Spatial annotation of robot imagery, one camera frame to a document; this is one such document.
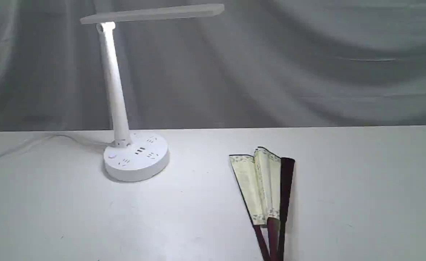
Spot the cream paper folding fan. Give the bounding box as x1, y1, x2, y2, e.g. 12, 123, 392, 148
229, 147, 295, 261

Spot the white desk lamp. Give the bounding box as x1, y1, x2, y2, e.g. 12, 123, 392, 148
80, 3, 225, 182

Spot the grey fabric backdrop curtain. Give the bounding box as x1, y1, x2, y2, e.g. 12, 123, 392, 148
0, 0, 426, 132

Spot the thin white power cable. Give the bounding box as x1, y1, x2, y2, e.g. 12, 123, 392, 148
0, 134, 110, 166

